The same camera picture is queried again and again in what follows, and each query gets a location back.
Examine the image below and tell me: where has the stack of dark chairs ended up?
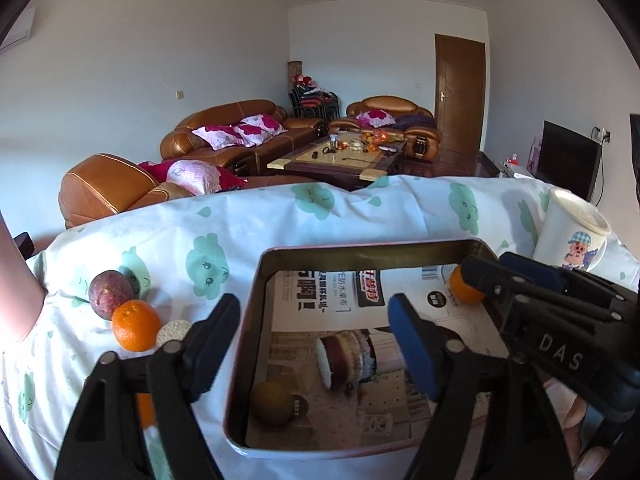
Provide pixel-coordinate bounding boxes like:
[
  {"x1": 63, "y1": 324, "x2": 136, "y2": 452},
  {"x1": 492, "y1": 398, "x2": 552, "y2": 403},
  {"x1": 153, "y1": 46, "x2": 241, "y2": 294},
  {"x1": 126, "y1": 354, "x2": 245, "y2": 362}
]
[{"x1": 288, "y1": 85, "x2": 341, "y2": 122}]

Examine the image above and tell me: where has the newspaper sheet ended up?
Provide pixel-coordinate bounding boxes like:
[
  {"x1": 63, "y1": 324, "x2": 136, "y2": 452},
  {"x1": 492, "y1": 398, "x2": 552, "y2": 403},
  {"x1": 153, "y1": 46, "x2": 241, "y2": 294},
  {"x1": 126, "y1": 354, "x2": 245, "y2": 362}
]
[{"x1": 247, "y1": 264, "x2": 509, "y2": 449}]

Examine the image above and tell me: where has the brown leather armchair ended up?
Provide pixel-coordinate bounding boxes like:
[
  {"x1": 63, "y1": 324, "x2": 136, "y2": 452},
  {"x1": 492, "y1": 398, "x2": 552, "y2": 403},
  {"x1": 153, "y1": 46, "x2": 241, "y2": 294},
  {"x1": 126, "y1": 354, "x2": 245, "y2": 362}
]
[
  {"x1": 328, "y1": 95, "x2": 442, "y2": 161},
  {"x1": 58, "y1": 153, "x2": 306, "y2": 231}
]

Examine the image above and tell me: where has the round brown fruit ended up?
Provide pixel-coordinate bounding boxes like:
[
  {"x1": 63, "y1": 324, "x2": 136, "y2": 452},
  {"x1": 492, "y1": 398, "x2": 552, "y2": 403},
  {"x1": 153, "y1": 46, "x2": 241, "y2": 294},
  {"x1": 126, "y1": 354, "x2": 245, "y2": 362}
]
[{"x1": 249, "y1": 381, "x2": 296, "y2": 427}]

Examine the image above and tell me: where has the brown leather three-seat sofa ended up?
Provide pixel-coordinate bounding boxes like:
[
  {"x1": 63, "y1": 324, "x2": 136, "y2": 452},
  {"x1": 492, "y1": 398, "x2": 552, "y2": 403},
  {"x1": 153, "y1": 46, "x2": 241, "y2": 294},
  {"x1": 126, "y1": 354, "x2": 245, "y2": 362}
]
[{"x1": 159, "y1": 99, "x2": 326, "y2": 172}]

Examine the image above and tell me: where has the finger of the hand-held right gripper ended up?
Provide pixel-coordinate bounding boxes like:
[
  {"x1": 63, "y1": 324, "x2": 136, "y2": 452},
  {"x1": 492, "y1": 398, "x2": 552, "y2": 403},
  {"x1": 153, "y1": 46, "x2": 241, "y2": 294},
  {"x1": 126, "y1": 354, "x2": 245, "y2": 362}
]
[
  {"x1": 461, "y1": 254, "x2": 627, "y2": 322},
  {"x1": 499, "y1": 251, "x2": 640, "y2": 312}
]

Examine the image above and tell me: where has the small black box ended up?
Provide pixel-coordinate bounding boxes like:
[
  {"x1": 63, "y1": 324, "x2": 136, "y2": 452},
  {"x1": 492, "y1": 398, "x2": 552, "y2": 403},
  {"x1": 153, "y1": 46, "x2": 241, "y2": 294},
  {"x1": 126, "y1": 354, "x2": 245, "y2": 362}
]
[{"x1": 12, "y1": 232, "x2": 36, "y2": 262}]

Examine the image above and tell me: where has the person's right hand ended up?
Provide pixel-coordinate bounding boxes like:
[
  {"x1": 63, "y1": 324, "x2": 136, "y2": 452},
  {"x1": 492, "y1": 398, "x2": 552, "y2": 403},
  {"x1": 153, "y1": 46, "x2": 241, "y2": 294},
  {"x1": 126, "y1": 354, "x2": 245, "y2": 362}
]
[{"x1": 542, "y1": 377, "x2": 622, "y2": 480}]

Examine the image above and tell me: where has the dark wooden coffee table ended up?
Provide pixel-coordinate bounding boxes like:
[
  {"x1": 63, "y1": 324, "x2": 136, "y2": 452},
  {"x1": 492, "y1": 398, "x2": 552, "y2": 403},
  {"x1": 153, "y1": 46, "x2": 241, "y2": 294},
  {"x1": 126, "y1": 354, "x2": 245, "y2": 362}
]
[{"x1": 267, "y1": 132, "x2": 407, "y2": 191}]

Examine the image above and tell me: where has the pile of oranges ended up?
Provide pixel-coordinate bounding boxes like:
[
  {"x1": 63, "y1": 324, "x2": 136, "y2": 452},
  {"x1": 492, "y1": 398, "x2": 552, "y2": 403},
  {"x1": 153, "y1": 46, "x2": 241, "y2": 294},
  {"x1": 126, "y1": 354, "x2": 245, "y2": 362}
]
[{"x1": 360, "y1": 129, "x2": 391, "y2": 152}]

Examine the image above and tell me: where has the pink post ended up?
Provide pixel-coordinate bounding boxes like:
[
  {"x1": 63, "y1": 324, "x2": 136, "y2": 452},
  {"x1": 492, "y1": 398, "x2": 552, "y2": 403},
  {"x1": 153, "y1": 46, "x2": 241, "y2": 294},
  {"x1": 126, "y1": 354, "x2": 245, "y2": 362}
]
[{"x1": 0, "y1": 212, "x2": 47, "y2": 343}]

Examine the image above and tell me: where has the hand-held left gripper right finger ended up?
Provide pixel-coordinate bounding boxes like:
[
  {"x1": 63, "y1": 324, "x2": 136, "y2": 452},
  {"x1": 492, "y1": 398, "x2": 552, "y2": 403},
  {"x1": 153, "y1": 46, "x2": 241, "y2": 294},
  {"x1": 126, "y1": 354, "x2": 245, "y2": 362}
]
[{"x1": 388, "y1": 293, "x2": 574, "y2": 480}]

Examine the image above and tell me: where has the rectangular metal tin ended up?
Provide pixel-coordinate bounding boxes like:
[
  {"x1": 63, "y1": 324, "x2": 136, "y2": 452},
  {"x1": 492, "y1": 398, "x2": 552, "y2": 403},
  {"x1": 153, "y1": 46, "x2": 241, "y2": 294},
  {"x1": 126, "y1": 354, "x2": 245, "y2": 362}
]
[{"x1": 222, "y1": 238, "x2": 512, "y2": 461}]

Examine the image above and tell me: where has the purple passion fruit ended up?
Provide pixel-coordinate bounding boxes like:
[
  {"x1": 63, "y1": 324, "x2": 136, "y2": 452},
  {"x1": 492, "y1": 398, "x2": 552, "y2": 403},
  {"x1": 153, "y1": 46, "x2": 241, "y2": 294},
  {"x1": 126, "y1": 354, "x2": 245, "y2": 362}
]
[{"x1": 88, "y1": 270, "x2": 143, "y2": 320}]

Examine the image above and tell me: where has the white cartoon pig mug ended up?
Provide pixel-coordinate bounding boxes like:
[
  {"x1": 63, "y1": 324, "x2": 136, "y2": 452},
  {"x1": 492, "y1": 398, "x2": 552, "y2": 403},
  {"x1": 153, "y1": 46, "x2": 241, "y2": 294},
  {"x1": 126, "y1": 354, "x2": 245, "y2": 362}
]
[{"x1": 532, "y1": 188, "x2": 612, "y2": 272}]

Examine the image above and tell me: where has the purple blanket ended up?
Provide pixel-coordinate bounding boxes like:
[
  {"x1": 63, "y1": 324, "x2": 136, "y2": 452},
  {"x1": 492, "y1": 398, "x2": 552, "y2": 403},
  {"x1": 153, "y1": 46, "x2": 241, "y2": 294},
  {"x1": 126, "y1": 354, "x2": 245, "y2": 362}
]
[{"x1": 392, "y1": 113, "x2": 436, "y2": 131}]

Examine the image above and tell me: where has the large orange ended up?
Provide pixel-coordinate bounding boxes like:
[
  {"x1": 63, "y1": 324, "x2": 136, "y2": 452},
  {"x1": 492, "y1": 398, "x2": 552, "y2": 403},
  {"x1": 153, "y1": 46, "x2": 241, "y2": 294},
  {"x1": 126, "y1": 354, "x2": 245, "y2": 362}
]
[{"x1": 111, "y1": 299, "x2": 162, "y2": 353}]

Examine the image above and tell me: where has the black television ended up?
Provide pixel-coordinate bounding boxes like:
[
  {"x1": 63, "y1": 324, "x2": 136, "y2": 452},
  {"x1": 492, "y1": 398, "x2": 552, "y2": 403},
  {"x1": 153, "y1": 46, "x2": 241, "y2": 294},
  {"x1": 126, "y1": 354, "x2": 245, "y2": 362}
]
[{"x1": 533, "y1": 120, "x2": 601, "y2": 201}]

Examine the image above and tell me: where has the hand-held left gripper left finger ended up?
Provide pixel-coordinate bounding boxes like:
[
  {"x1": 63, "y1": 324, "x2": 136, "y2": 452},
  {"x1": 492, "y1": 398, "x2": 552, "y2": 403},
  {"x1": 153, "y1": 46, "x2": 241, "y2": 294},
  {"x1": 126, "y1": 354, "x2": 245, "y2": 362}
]
[{"x1": 54, "y1": 293, "x2": 242, "y2": 480}]

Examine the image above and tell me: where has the white green cloud tablecloth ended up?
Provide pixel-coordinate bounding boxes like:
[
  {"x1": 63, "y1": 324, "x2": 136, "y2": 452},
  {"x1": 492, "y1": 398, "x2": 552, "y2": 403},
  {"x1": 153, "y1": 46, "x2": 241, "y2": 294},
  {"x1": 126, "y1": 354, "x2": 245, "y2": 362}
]
[{"x1": 0, "y1": 175, "x2": 640, "y2": 480}]

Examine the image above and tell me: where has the dark television stand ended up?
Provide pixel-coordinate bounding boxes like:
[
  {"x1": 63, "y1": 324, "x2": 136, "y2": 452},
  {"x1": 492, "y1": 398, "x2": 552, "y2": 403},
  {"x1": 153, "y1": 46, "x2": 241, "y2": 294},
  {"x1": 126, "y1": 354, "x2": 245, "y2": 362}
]
[{"x1": 474, "y1": 151, "x2": 537, "y2": 179}]

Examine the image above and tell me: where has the brown wooden door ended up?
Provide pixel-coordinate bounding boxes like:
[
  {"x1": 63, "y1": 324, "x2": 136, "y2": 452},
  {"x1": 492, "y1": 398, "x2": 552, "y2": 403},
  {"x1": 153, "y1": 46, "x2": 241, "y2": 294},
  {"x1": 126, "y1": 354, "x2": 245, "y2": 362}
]
[{"x1": 433, "y1": 33, "x2": 487, "y2": 157}]

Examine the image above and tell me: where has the white round rice cake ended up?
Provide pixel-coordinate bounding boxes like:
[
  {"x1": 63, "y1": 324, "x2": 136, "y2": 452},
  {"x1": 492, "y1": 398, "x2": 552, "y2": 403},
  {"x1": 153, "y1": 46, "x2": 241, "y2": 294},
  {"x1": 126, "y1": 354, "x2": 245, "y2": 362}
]
[{"x1": 155, "y1": 319, "x2": 194, "y2": 349}]

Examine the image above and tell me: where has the small orange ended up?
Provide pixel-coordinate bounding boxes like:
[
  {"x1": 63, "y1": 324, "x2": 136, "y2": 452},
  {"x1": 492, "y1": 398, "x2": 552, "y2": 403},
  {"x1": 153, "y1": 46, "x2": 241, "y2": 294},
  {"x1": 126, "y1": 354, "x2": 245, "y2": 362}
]
[
  {"x1": 448, "y1": 265, "x2": 486, "y2": 305},
  {"x1": 137, "y1": 392, "x2": 157, "y2": 430}
]

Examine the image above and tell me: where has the pink floral pillow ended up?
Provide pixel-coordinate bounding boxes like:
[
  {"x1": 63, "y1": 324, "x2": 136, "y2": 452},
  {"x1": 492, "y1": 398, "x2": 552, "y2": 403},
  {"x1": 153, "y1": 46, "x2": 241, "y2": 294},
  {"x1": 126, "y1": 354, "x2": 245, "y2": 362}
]
[
  {"x1": 355, "y1": 109, "x2": 396, "y2": 129},
  {"x1": 192, "y1": 124, "x2": 247, "y2": 151},
  {"x1": 232, "y1": 114, "x2": 289, "y2": 149}
]

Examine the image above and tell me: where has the white air conditioner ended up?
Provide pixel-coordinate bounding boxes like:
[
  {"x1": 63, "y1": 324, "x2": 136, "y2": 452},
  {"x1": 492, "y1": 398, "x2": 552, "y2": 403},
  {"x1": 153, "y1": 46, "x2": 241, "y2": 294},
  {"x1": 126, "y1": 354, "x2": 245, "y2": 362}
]
[{"x1": 0, "y1": 4, "x2": 39, "y2": 52}]

